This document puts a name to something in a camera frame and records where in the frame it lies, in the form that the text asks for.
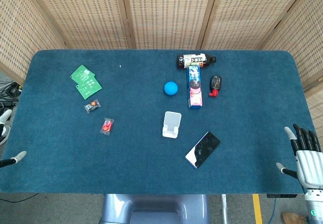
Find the blue table cloth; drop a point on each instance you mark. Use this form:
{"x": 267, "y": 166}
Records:
{"x": 63, "y": 158}

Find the blue cookie box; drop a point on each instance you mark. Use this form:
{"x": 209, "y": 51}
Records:
{"x": 194, "y": 90}

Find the dark tea bottle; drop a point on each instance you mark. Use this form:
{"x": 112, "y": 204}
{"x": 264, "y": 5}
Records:
{"x": 194, "y": 60}

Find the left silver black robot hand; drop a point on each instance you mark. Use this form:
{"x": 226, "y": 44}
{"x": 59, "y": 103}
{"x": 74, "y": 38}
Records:
{"x": 17, "y": 156}

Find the black smartphone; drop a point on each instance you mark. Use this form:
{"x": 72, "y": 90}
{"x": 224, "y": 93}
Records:
{"x": 203, "y": 149}

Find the green sachet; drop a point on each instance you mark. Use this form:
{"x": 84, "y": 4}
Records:
{"x": 89, "y": 89}
{"x": 81, "y": 74}

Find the small red snack packet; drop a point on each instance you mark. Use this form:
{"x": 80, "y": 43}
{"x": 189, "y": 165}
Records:
{"x": 107, "y": 126}

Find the white phone stand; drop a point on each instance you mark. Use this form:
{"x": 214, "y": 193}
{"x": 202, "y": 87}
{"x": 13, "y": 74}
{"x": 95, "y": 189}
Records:
{"x": 172, "y": 123}

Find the small black red bottle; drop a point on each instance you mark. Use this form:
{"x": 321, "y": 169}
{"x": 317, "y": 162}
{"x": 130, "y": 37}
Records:
{"x": 216, "y": 84}

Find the small dark snack packet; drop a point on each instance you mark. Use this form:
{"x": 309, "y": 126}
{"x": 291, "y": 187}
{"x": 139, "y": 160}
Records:
{"x": 92, "y": 105}

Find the brown shoe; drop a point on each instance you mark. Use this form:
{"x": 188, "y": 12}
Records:
{"x": 294, "y": 218}

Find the blue ball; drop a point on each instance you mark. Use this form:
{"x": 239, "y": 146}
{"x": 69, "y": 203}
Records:
{"x": 171, "y": 88}

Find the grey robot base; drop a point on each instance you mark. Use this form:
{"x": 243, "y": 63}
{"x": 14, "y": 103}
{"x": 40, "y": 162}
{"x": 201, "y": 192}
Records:
{"x": 155, "y": 209}

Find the yellow floor tape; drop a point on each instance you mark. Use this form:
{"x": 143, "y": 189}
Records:
{"x": 257, "y": 209}

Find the black white sneaker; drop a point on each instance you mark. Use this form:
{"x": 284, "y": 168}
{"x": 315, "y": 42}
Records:
{"x": 5, "y": 136}

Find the white table leg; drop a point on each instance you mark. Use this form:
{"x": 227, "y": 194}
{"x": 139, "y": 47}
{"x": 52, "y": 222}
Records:
{"x": 224, "y": 209}

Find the woven bamboo screen panel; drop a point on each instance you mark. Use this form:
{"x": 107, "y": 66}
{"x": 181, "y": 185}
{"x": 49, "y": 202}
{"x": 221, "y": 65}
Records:
{"x": 17, "y": 32}
{"x": 166, "y": 14}
{"x": 83, "y": 14}
{"x": 247, "y": 14}
{"x": 305, "y": 40}

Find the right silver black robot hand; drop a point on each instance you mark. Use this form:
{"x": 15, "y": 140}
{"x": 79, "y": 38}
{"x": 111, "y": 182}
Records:
{"x": 309, "y": 167}

